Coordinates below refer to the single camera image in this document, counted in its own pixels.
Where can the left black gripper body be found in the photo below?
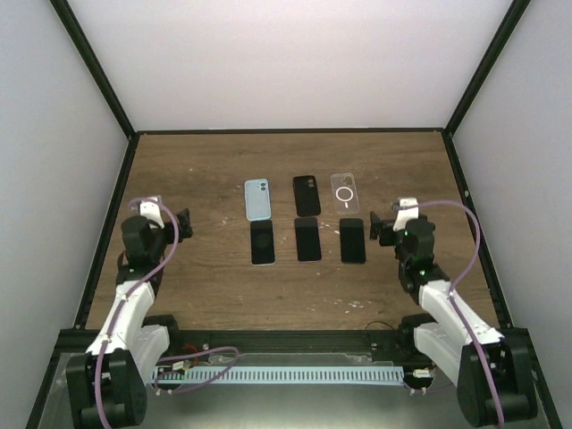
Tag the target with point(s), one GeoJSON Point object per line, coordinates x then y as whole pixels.
{"type": "Point", "coordinates": [185, 233]}

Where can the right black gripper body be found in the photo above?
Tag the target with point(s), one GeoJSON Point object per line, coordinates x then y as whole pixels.
{"type": "Point", "coordinates": [384, 226]}

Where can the black phone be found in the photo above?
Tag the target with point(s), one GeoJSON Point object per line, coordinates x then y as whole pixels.
{"type": "Point", "coordinates": [352, 240]}

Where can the clear magsafe phone case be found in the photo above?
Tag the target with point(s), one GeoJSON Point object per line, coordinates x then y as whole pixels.
{"type": "Point", "coordinates": [344, 193]}

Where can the light blue phone case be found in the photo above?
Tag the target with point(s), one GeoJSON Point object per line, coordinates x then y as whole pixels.
{"type": "Point", "coordinates": [257, 200]}

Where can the black phone case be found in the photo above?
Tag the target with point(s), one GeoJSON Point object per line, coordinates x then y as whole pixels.
{"type": "Point", "coordinates": [306, 196]}

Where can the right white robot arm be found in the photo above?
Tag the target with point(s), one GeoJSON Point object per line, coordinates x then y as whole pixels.
{"type": "Point", "coordinates": [492, 373]}

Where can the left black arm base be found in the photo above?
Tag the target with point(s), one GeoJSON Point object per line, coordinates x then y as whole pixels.
{"type": "Point", "coordinates": [182, 341]}

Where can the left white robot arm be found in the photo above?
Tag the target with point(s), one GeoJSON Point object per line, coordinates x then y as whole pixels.
{"type": "Point", "coordinates": [107, 384]}

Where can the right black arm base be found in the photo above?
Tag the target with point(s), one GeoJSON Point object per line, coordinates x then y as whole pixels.
{"type": "Point", "coordinates": [396, 344]}

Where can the grey metal front plate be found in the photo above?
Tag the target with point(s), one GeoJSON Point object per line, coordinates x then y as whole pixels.
{"type": "Point", "coordinates": [303, 405]}

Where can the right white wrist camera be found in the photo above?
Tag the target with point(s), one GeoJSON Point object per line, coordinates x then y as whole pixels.
{"type": "Point", "coordinates": [406, 209]}

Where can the black aluminium frame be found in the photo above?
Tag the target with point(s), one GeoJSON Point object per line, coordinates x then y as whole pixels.
{"type": "Point", "coordinates": [69, 339]}

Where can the light blue slotted cable duct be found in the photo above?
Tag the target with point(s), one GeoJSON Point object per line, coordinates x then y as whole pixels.
{"type": "Point", "coordinates": [354, 375]}

